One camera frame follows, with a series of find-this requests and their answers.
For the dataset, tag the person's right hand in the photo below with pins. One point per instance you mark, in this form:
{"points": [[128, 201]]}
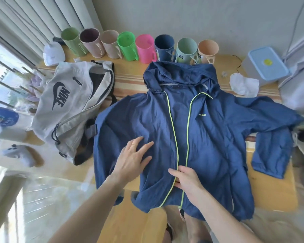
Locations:
{"points": [[190, 182]]}

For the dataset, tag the person's left hand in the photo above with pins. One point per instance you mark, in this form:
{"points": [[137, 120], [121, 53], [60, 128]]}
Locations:
{"points": [[130, 161]]}

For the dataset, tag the person's left middle finger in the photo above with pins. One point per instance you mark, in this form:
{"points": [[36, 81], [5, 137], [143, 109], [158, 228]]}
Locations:
{"points": [[136, 142]]}

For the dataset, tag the person's left thumb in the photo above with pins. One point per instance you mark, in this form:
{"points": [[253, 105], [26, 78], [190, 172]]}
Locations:
{"points": [[146, 162]]}

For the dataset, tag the person's right thumb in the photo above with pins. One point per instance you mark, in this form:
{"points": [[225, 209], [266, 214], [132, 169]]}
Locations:
{"points": [[174, 173]]}

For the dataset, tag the blue hooded zip jacket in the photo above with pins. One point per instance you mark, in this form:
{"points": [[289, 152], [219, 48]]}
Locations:
{"points": [[212, 139]]}

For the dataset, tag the person's right forearm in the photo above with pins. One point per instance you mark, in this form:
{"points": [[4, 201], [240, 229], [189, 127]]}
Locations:
{"points": [[220, 220]]}

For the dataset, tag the person's left forearm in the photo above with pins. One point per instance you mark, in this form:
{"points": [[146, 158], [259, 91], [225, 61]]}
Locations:
{"points": [[91, 212]]}

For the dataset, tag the person's legs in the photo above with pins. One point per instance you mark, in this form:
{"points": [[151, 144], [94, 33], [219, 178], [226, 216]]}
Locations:
{"points": [[192, 230]]}

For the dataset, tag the grey backpack with black logo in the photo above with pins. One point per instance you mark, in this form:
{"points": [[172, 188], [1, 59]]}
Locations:
{"points": [[65, 108]]}

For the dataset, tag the row of coloured plastic cups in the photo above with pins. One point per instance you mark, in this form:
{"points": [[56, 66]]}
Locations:
{"points": [[141, 49]]}

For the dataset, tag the small clear plastic piece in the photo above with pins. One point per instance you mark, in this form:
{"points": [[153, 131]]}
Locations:
{"points": [[225, 74]]}

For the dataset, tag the crumpled white tissue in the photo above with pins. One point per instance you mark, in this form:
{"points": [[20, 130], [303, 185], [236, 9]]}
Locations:
{"points": [[244, 84]]}

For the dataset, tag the pale potted succulent plant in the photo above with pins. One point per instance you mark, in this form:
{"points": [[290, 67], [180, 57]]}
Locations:
{"points": [[34, 88]]}

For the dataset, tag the white game controller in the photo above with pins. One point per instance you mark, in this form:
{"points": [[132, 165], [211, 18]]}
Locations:
{"points": [[20, 155]]}

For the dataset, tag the white small appliance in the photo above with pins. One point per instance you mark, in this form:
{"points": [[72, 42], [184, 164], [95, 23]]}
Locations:
{"points": [[53, 54]]}

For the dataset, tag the white bottle with blue label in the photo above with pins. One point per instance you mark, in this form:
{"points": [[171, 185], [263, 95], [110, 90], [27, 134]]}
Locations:
{"points": [[3, 123]]}

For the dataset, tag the clear box with blue lid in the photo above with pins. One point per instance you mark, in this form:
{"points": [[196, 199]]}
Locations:
{"points": [[264, 64]]}

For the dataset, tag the white bedding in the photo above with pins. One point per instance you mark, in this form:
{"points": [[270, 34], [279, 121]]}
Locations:
{"points": [[299, 80]]}

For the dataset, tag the white vertical curtain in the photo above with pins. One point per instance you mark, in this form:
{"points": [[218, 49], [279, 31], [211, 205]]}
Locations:
{"points": [[35, 20]]}

